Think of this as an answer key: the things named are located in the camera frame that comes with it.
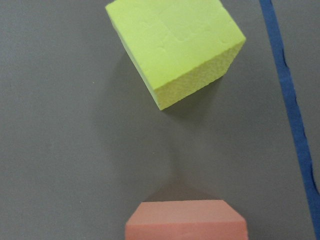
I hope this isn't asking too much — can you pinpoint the yellow foam block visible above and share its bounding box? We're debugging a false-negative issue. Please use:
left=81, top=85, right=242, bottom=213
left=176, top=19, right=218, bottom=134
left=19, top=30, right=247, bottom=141
left=105, top=0, right=246, bottom=110

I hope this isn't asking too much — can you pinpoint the orange foam block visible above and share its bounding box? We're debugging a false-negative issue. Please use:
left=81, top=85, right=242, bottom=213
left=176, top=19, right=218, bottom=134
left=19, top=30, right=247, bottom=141
left=124, top=200, right=249, bottom=240

